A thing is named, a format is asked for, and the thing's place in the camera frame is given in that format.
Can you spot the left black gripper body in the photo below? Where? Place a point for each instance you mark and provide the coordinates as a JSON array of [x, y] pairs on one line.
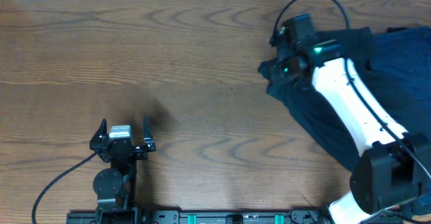
[[139, 156]]

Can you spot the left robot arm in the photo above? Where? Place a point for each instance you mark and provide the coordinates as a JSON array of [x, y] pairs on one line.
[[115, 186]]

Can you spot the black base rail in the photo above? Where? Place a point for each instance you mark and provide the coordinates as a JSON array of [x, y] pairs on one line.
[[175, 217]]

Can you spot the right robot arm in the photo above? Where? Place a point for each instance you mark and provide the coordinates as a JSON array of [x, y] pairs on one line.
[[367, 122]]

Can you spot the blue garment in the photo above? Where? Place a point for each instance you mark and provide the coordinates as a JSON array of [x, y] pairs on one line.
[[403, 55]]

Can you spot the dark teal t-shirt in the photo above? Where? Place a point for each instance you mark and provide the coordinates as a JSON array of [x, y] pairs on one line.
[[315, 115]]

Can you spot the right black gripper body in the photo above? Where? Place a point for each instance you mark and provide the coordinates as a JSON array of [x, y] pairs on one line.
[[283, 73]]

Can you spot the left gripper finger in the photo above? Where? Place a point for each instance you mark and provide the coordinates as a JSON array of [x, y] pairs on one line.
[[101, 132], [147, 136]]

